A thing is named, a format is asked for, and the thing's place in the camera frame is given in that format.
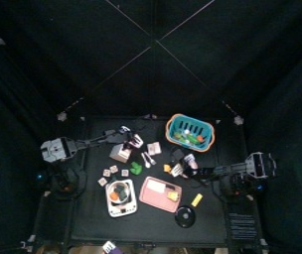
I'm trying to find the white square box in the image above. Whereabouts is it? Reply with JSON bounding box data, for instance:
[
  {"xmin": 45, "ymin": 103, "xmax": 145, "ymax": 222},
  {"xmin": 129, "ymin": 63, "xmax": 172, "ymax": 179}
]
[{"xmin": 145, "ymin": 141, "xmax": 163, "ymax": 156}]

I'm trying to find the white plastic fork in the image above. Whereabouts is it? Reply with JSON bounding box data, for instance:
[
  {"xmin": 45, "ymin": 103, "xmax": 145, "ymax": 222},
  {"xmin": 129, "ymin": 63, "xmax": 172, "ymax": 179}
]
[{"xmin": 143, "ymin": 151, "xmax": 157, "ymax": 166}]

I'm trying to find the green toy vegetable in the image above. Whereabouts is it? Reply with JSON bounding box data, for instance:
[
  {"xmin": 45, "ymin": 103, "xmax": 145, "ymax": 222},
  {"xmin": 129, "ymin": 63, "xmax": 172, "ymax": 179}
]
[{"xmin": 184, "ymin": 134, "xmax": 202, "ymax": 145}]

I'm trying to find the white plastic spoon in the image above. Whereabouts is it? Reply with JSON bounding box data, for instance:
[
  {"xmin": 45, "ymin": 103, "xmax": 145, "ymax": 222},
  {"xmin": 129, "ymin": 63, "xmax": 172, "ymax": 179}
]
[{"xmin": 140, "ymin": 152, "xmax": 151, "ymax": 169}]

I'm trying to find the white toy bread slice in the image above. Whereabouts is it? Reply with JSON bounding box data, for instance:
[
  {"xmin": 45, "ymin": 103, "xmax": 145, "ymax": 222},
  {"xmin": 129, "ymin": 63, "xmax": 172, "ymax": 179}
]
[{"xmin": 145, "ymin": 179, "xmax": 167, "ymax": 193}]

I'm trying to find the bright green toy leaf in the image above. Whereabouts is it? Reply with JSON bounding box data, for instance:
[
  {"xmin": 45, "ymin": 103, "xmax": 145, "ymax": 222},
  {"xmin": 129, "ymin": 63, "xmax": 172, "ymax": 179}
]
[{"xmin": 128, "ymin": 161, "xmax": 143, "ymax": 176}]

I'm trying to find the yellow toy cheese piece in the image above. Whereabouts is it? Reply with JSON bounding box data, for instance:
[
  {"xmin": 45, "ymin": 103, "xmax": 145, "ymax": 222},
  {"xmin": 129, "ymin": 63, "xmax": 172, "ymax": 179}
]
[{"xmin": 166, "ymin": 190, "xmax": 180, "ymax": 202}]

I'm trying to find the teal basket orange rim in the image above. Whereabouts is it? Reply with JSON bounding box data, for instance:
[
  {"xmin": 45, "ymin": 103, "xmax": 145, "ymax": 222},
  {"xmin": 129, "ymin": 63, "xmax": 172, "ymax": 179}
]
[{"xmin": 164, "ymin": 113, "xmax": 216, "ymax": 153}]

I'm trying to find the yellow rectangular block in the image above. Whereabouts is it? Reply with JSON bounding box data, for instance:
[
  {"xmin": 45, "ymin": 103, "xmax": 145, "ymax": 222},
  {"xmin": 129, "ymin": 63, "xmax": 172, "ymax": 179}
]
[{"xmin": 190, "ymin": 192, "xmax": 204, "ymax": 208}]

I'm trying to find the pink plastic tray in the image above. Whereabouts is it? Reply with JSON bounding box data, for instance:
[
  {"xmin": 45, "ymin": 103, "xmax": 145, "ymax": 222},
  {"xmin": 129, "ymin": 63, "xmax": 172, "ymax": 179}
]
[{"xmin": 137, "ymin": 176, "xmax": 184, "ymax": 213}]

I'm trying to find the black round disc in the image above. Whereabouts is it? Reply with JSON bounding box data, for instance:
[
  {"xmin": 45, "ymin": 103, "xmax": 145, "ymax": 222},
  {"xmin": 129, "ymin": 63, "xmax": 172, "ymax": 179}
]
[{"xmin": 175, "ymin": 204, "xmax": 198, "ymax": 229}]

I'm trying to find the round metal bowl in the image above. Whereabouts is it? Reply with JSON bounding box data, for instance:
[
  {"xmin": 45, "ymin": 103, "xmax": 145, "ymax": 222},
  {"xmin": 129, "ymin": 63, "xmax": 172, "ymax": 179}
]
[{"xmin": 107, "ymin": 181, "xmax": 132, "ymax": 203}]

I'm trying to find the white and purple object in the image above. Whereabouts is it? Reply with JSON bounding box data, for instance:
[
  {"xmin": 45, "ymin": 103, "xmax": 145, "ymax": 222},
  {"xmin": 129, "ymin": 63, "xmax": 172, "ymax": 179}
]
[{"xmin": 100, "ymin": 240, "xmax": 124, "ymax": 254}]

